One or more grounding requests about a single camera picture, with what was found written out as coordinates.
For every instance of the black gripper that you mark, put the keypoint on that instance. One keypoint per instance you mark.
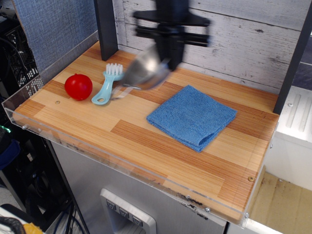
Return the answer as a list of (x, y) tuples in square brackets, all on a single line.
[(172, 16)]

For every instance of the stainless steel pot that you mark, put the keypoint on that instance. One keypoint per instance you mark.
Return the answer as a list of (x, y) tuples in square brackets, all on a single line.
[(146, 72)]

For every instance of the blue cloth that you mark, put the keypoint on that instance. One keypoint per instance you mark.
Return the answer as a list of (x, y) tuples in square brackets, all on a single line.
[(192, 118)]

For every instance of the light blue dish brush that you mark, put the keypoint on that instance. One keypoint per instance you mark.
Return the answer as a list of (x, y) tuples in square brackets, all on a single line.
[(114, 72)]

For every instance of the red toy tomato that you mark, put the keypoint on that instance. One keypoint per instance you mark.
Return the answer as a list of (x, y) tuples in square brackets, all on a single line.
[(78, 86)]

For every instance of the black plastic crate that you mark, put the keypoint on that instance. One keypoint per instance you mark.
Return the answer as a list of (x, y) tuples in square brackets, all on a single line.
[(17, 63)]

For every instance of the silver cabinet with dispenser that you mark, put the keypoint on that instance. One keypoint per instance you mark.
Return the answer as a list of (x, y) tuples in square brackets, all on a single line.
[(113, 194)]

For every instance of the white ribbed appliance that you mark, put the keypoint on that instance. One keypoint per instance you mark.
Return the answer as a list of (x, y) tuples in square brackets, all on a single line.
[(289, 156)]

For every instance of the clear acrylic table guard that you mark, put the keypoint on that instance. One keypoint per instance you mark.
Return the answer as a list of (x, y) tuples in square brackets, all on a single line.
[(222, 177)]

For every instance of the yellow object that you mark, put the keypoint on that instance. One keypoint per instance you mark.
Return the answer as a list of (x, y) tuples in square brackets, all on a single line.
[(31, 228)]

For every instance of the dark grey left post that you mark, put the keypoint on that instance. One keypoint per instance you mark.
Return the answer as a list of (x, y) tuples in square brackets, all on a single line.
[(106, 27)]

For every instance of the dark grey post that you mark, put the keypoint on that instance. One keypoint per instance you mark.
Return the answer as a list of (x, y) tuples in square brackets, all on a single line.
[(106, 27), (295, 61)]

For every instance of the dark grey right post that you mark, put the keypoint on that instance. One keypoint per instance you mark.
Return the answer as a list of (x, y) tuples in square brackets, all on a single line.
[(295, 61)]

